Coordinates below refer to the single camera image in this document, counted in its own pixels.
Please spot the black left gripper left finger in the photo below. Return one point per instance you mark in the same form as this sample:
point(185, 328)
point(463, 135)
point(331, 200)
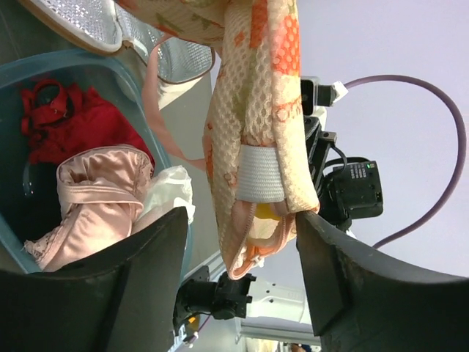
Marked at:
point(119, 299)

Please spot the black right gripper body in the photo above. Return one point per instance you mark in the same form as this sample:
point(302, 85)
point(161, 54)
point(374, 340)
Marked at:
point(348, 188)

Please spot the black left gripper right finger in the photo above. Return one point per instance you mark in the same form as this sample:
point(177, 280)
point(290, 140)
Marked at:
point(361, 299)

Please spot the floral mesh laundry bag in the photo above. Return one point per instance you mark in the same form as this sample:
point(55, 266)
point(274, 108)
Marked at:
point(254, 135)

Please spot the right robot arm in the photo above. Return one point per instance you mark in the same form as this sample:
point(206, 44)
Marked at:
point(249, 297)

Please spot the yellow bra inside bag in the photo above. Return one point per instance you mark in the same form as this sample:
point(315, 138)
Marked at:
point(266, 211)

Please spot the pink bra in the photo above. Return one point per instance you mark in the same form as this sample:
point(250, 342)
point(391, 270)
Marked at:
point(101, 193)

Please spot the white bra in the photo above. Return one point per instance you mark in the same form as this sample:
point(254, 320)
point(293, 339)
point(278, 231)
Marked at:
point(171, 188)

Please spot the red bra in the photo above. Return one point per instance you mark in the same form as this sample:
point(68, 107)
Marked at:
point(60, 122)

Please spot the white insulated lunch bag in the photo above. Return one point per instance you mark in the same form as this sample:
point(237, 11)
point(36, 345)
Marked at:
point(104, 28)

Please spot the teal plastic basin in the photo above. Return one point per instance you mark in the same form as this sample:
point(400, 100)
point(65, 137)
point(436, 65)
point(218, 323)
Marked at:
point(29, 201)

